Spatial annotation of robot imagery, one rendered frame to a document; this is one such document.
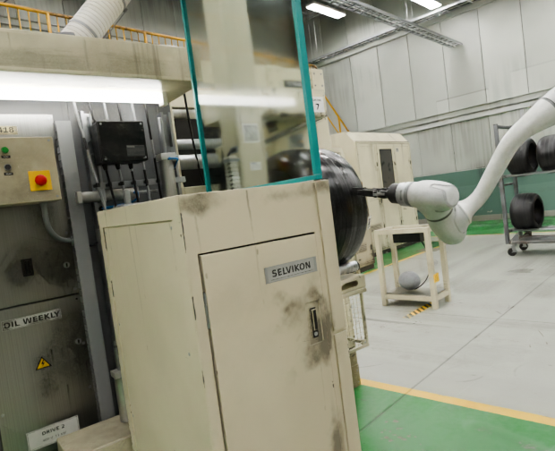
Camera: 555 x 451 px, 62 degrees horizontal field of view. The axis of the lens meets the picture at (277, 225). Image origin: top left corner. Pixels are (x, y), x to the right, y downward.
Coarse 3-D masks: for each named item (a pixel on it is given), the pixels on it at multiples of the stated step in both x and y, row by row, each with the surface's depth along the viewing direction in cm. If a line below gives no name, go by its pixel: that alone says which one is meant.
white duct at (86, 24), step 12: (96, 0) 175; (108, 0) 177; (120, 0) 180; (84, 12) 173; (96, 12) 174; (108, 12) 177; (120, 12) 183; (72, 24) 171; (84, 24) 171; (96, 24) 174; (108, 24) 179; (84, 36) 171; (96, 36) 175
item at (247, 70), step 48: (192, 0) 144; (240, 0) 125; (288, 0) 109; (192, 48) 148; (240, 48) 128; (288, 48) 112; (240, 96) 131; (288, 96) 114; (240, 144) 134; (288, 144) 116
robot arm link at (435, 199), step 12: (432, 180) 157; (408, 192) 160; (420, 192) 156; (432, 192) 152; (444, 192) 150; (456, 192) 152; (420, 204) 157; (432, 204) 153; (444, 204) 151; (456, 204) 152; (432, 216) 158; (444, 216) 158
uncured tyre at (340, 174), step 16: (320, 160) 188; (336, 160) 193; (336, 176) 185; (352, 176) 190; (336, 192) 181; (352, 192) 187; (336, 208) 180; (352, 208) 185; (336, 224) 181; (352, 224) 186; (336, 240) 183; (352, 240) 190; (352, 256) 199
